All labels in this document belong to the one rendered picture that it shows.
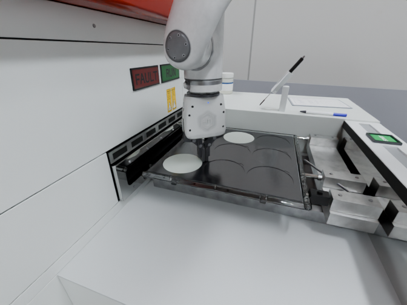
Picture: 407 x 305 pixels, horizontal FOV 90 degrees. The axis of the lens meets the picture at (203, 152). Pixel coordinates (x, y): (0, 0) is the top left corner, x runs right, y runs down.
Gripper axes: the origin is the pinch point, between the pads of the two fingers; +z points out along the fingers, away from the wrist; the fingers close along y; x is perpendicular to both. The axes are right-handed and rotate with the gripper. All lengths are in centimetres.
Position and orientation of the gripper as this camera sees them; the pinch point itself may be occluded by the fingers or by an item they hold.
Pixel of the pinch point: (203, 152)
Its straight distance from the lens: 52.9
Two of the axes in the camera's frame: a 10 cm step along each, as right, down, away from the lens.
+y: 9.4, -1.5, 2.9
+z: 0.0, 8.9, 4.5
